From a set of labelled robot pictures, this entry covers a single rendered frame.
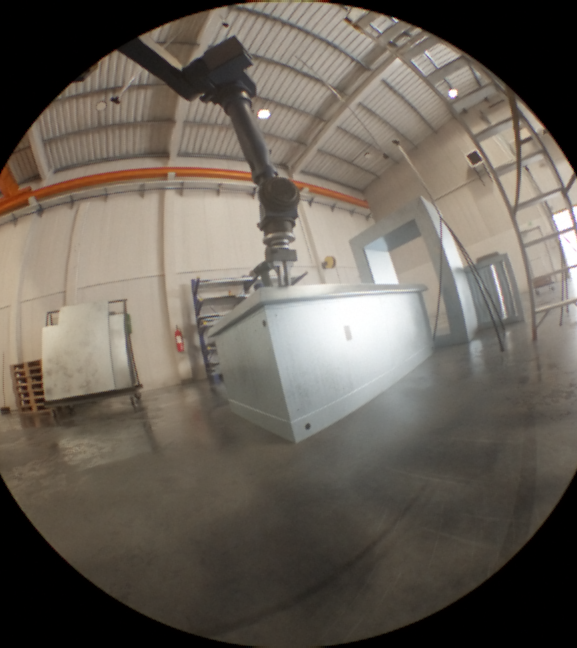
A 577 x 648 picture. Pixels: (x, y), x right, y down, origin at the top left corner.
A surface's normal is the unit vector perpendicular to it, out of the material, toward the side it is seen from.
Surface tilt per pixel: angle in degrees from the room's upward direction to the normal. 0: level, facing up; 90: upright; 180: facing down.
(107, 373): 78
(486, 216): 90
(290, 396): 90
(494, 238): 90
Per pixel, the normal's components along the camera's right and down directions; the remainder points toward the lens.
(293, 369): 0.53, -0.19
